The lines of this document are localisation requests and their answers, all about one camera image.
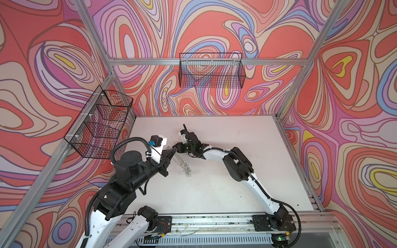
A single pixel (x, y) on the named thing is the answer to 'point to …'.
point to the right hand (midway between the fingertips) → (175, 150)
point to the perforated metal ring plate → (178, 159)
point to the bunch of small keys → (186, 169)
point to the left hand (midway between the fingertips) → (176, 150)
